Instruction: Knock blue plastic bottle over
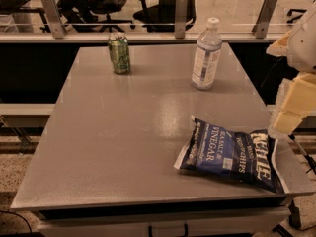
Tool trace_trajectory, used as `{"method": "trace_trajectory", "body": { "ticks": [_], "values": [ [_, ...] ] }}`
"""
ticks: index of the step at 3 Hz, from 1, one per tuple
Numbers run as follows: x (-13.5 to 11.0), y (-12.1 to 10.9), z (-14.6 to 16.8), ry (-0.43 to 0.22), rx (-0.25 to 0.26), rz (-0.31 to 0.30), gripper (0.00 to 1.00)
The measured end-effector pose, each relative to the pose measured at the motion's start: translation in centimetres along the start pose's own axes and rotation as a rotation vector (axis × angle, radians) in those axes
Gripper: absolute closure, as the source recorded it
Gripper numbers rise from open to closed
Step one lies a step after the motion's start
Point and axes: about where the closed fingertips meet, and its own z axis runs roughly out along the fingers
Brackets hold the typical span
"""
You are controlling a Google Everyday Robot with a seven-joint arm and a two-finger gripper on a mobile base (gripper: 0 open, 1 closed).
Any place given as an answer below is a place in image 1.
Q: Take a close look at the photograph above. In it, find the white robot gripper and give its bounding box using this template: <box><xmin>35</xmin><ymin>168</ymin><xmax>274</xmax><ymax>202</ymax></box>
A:
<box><xmin>266</xmin><ymin>3</ymin><xmax>316</xmax><ymax>135</ymax></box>

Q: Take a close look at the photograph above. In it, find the clear blue-labelled plastic bottle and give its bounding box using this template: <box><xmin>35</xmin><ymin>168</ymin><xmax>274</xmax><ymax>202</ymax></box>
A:
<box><xmin>192</xmin><ymin>18</ymin><xmax>222</xmax><ymax>90</ymax></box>

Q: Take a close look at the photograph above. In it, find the blue kettle chips bag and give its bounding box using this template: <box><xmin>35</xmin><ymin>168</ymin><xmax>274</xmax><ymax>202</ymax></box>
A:
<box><xmin>174</xmin><ymin>116</ymin><xmax>288</xmax><ymax>194</ymax></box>

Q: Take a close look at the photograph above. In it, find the metal rod with black tip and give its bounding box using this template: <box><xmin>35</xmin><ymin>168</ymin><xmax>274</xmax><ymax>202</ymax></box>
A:
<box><xmin>288</xmin><ymin>134</ymin><xmax>316</xmax><ymax>175</ymax></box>

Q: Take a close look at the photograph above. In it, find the black office chair centre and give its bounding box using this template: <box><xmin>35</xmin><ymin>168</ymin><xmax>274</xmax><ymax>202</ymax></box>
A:
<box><xmin>133</xmin><ymin>0</ymin><xmax>197</xmax><ymax>33</ymax></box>

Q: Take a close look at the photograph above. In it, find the black office chair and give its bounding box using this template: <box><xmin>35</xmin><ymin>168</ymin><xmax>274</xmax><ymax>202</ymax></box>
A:
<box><xmin>133</xmin><ymin>0</ymin><xmax>197</xmax><ymax>33</ymax></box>
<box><xmin>57</xmin><ymin>0</ymin><xmax>135</xmax><ymax>33</ymax></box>

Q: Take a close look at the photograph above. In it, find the green soda can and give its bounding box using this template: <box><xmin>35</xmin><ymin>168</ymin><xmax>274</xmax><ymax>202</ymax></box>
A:
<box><xmin>108</xmin><ymin>32</ymin><xmax>130</xmax><ymax>74</ymax></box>

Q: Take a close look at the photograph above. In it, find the black office chair left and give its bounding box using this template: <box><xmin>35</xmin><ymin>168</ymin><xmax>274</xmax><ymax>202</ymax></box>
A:
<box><xmin>57</xmin><ymin>0</ymin><xmax>135</xmax><ymax>33</ymax></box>

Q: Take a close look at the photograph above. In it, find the person in light trousers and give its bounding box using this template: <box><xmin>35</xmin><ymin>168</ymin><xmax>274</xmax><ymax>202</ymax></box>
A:
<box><xmin>0</xmin><ymin>13</ymin><xmax>34</xmax><ymax>33</ymax></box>

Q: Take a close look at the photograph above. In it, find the right metal glass bracket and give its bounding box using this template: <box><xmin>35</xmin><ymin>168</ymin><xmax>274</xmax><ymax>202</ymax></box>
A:
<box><xmin>252</xmin><ymin>0</ymin><xmax>277</xmax><ymax>39</ymax></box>

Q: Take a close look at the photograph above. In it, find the metal glass bracket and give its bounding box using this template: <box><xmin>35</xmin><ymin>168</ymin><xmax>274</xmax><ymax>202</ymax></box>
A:
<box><xmin>252</xmin><ymin>0</ymin><xmax>277</xmax><ymax>39</ymax></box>
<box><xmin>174</xmin><ymin>0</ymin><xmax>188</xmax><ymax>39</ymax></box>
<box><xmin>40</xmin><ymin>0</ymin><xmax>66</xmax><ymax>39</ymax></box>

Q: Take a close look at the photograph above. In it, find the middle metal glass bracket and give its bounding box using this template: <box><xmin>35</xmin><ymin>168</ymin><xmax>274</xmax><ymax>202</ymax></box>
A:
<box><xmin>174</xmin><ymin>0</ymin><xmax>188</xmax><ymax>39</ymax></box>

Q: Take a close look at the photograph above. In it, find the left metal glass bracket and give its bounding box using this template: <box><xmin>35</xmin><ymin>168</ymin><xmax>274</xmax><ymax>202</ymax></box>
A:
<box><xmin>40</xmin><ymin>0</ymin><xmax>66</xmax><ymax>39</ymax></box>

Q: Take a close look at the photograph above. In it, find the black cable on floor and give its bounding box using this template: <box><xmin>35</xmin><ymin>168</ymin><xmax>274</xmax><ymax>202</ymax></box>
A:
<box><xmin>0</xmin><ymin>209</ymin><xmax>34</xmax><ymax>237</ymax></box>

